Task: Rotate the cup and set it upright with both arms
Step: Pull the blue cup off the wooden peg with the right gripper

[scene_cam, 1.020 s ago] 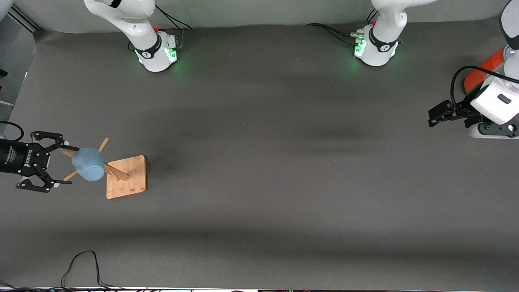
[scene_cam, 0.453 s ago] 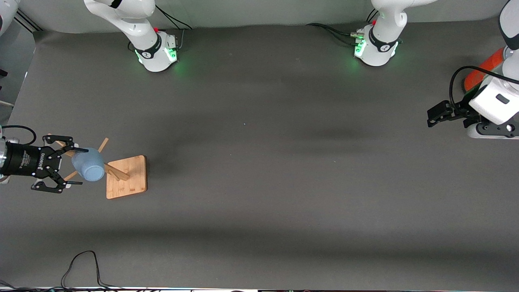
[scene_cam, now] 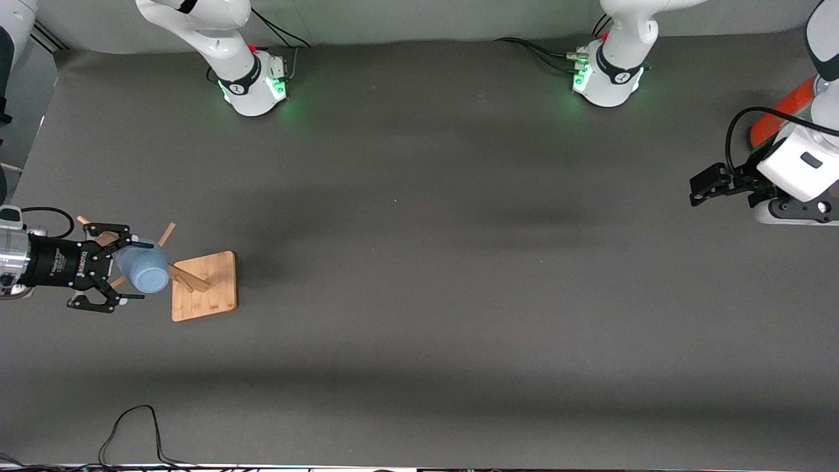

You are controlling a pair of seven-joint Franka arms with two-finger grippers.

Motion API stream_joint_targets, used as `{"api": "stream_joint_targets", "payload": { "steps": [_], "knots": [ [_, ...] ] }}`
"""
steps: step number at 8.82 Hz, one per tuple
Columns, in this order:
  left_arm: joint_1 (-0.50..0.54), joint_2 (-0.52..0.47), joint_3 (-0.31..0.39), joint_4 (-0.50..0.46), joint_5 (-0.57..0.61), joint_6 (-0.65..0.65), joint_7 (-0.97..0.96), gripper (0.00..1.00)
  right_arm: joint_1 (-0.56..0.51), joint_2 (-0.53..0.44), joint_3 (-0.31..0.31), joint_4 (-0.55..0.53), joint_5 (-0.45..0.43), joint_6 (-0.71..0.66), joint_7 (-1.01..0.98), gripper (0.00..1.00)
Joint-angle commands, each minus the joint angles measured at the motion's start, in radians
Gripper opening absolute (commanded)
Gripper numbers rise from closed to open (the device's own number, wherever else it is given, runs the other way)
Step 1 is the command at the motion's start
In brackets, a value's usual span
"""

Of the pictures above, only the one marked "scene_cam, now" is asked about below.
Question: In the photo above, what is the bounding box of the light blue cup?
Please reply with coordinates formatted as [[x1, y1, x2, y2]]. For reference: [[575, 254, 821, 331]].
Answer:
[[115, 238, 171, 294]]

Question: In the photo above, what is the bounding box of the wooden cup rack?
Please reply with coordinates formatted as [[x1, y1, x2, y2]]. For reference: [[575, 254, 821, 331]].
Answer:
[[77, 215, 238, 323]]

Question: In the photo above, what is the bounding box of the orange round object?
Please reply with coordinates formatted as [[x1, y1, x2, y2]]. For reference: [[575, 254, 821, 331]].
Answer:
[[749, 75, 820, 149]]

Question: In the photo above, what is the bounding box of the grey table mat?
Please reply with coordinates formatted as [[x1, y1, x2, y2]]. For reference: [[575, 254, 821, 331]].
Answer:
[[0, 23, 839, 469]]

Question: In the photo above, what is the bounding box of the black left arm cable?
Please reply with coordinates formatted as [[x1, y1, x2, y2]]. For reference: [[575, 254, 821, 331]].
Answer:
[[725, 106, 839, 174]]

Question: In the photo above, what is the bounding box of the thin black looped cable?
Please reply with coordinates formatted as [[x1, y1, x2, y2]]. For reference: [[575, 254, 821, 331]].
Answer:
[[98, 404, 197, 469]]

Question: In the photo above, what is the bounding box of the aluminium frame rail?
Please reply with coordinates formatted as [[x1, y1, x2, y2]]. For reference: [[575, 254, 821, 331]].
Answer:
[[31, 18, 69, 53]]

